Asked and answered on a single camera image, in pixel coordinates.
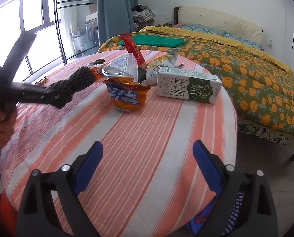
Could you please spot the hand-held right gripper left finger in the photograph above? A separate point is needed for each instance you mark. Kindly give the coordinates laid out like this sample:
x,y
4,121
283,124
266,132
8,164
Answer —
x,y
89,170

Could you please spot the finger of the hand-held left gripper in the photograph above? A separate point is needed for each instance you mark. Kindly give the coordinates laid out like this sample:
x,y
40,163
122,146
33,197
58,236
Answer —
x,y
20,51
70,86

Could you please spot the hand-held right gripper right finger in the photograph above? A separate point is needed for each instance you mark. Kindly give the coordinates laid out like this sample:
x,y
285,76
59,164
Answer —
x,y
207,170

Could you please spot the orange instant noodle cup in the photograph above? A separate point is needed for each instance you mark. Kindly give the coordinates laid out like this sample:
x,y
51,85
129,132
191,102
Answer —
x,y
127,93

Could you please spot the orange white plastic bag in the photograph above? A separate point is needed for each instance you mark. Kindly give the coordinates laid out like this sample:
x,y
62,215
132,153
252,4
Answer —
x,y
153,71

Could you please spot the person's left hand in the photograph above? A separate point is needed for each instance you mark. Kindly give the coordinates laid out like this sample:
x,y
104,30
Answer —
x,y
5,128

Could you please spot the small orange snack packet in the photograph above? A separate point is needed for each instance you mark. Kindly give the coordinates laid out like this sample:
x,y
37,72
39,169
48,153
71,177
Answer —
x,y
99,70

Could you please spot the dark brown small wrapper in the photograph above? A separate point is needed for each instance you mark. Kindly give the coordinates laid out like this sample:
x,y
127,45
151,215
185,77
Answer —
x,y
97,61

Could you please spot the stainless steel bin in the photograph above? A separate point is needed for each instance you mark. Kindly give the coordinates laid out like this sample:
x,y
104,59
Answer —
x,y
78,42

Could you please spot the black framed window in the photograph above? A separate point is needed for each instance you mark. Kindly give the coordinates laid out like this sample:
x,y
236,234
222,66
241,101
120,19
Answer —
x,y
47,9

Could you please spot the orange striped tablecloth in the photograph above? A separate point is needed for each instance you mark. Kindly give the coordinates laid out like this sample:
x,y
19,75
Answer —
x,y
137,153

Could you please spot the washing machine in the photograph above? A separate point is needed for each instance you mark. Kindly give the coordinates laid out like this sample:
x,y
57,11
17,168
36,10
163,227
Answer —
x,y
92,33

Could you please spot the clear plastic food container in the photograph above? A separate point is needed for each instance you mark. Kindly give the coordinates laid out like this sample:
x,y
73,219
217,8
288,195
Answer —
x,y
124,63

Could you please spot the dark floral bed sheet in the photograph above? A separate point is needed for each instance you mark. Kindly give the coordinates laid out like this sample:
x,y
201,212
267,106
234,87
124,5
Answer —
x,y
267,134

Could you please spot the white sheer curtain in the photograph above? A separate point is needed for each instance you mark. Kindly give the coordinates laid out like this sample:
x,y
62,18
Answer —
x,y
70,0

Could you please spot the red snack wrapper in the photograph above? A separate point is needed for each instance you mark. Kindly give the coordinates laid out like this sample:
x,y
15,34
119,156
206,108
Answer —
x,y
133,47

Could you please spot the green white milk carton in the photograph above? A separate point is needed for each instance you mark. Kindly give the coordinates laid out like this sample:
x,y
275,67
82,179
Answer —
x,y
186,86

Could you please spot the teal curtain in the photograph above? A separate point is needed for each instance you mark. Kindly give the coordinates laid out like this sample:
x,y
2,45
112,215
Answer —
x,y
115,9

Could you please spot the orange floor mat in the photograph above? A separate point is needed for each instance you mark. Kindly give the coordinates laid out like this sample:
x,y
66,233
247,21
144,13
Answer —
x,y
7,214

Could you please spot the green folded cloth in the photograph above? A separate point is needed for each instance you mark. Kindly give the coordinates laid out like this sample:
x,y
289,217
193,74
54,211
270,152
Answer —
x,y
156,40

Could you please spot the bed with orange-patterned quilt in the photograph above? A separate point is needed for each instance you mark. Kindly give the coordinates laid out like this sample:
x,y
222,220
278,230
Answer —
x,y
248,79

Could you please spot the pile of clothes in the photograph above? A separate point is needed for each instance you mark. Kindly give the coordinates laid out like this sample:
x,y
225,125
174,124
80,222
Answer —
x,y
143,13

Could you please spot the teal floral pillow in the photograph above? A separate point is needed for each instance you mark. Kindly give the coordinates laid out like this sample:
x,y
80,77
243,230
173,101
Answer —
x,y
243,40
198,29

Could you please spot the cream headboard cushion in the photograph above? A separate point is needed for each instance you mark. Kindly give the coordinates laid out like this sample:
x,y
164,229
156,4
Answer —
x,y
218,21

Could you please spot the black metal rack frame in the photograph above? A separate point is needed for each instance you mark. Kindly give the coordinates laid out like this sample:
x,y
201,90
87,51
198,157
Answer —
x,y
59,29

